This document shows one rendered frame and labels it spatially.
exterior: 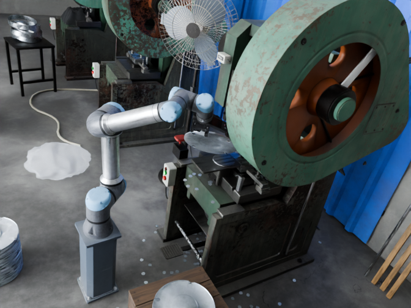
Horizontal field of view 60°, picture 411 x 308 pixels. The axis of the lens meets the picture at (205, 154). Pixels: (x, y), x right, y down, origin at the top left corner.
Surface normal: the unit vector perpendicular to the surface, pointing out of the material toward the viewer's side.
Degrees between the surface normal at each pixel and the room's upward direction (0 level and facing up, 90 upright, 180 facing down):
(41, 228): 0
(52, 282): 0
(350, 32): 90
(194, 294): 0
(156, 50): 90
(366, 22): 90
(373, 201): 90
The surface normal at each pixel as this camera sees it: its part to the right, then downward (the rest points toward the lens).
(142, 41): 0.46, 0.52
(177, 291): 0.15, -0.84
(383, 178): -0.86, 0.14
